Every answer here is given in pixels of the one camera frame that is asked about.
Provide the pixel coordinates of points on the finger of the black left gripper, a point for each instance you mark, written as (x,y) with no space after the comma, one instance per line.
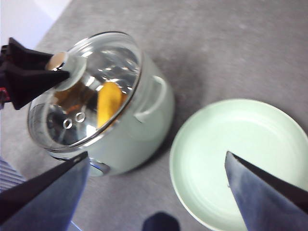
(26,55)
(29,84)

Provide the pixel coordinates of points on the blue striped cloth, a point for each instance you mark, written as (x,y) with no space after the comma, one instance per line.
(9,173)

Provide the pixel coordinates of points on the pale green round plate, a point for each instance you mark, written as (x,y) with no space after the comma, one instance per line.
(240,130)

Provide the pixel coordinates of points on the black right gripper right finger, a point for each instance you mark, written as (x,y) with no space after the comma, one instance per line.
(269,199)

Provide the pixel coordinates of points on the glass lid with green knob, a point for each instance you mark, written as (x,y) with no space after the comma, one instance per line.
(115,57)

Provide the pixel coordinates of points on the yellow corn cob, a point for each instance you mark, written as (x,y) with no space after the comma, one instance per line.
(109,103)

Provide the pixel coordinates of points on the pale green electric steamer pot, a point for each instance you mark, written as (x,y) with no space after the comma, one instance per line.
(149,115)

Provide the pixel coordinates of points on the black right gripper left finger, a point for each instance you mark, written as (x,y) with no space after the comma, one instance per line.
(43,202)

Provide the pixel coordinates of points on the dark rounded object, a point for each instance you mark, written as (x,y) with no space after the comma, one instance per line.
(161,223)

